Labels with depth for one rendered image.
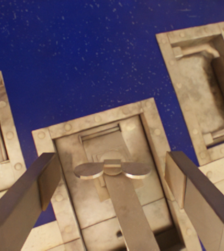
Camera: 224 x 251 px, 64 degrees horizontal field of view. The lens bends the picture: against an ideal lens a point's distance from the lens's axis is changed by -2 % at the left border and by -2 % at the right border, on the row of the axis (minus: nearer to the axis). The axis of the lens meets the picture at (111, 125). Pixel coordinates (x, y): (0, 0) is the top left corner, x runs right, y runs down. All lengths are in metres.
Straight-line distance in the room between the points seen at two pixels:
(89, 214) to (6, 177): 0.09
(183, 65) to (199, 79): 0.03
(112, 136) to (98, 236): 0.10
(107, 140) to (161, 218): 0.10
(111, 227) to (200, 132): 0.14
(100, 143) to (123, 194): 0.06
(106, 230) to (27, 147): 0.12
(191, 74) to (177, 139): 0.09
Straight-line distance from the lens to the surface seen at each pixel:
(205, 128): 0.24
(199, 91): 0.25
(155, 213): 0.22
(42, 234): 0.20
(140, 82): 0.20
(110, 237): 0.22
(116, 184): 0.16
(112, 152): 0.17
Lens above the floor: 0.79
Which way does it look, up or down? 10 degrees down
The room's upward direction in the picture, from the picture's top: 106 degrees counter-clockwise
